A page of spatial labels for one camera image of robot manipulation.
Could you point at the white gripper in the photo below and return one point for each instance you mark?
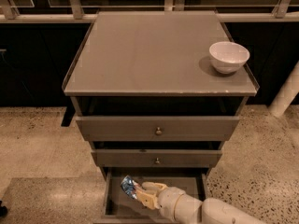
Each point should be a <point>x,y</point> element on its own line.
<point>167,199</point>

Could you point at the blue silver redbull can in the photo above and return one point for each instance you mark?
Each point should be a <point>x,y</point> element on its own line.
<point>129,186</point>

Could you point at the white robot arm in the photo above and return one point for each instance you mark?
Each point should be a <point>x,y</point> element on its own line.
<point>176,205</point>

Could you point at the grey open bottom drawer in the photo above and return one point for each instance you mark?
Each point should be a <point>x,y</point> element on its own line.
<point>118,208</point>

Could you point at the grey middle drawer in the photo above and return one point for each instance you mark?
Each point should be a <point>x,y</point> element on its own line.
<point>146,158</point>

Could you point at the brass top drawer knob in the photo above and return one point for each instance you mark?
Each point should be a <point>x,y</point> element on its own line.
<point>159,131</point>

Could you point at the grey top drawer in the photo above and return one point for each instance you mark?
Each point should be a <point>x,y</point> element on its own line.
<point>117,128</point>

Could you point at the grey drawer cabinet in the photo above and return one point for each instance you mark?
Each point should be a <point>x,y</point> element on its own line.
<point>155,64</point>

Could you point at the black object on floor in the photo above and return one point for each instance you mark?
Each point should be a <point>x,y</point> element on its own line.
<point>3,210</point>

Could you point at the white ceramic bowl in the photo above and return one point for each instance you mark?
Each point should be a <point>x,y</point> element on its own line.
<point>228,57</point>

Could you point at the white diagonal post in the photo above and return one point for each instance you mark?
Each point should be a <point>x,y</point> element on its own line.
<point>286,94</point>

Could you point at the white window railing frame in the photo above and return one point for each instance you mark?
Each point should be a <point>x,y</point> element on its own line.
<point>79,10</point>

